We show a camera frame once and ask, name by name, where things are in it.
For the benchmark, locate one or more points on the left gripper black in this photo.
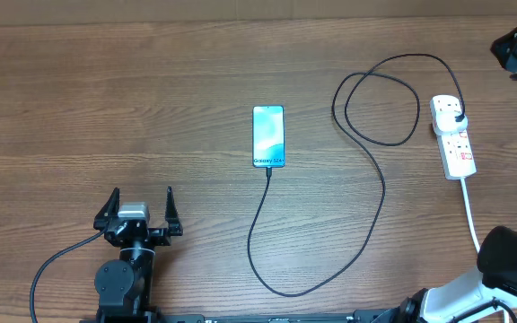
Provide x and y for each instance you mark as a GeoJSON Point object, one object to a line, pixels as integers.
{"type": "Point", "coordinates": [162, 237]}

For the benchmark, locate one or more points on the blue Galaxy smartphone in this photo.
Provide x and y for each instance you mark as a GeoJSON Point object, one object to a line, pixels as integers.
{"type": "Point", "coordinates": [268, 137]}

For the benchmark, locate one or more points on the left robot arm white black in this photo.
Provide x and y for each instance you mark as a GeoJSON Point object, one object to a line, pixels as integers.
{"type": "Point", "coordinates": [124, 284]}

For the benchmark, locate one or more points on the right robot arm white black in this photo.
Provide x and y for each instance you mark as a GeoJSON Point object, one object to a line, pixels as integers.
{"type": "Point", "coordinates": [492, 284]}

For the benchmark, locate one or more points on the white charger plug adapter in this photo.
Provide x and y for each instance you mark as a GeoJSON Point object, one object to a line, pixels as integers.
{"type": "Point", "coordinates": [446, 123]}

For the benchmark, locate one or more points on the white power strip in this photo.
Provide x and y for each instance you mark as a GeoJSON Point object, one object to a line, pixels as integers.
{"type": "Point", "coordinates": [455, 149]}

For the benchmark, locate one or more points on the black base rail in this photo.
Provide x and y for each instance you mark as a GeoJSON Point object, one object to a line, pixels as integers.
{"type": "Point", "coordinates": [358, 316]}

